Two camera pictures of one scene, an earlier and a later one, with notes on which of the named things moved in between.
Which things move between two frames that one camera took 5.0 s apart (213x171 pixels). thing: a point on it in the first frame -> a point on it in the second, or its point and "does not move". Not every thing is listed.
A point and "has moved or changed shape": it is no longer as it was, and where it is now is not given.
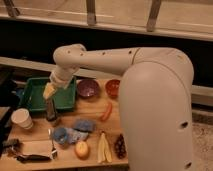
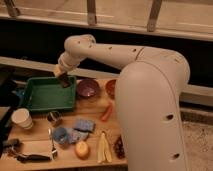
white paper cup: [22, 117] does not move
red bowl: [112, 87] does not move
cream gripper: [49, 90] -> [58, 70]
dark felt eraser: [51, 109] has moved or changed shape
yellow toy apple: [81, 150] does not move
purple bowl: [88, 88] does not move
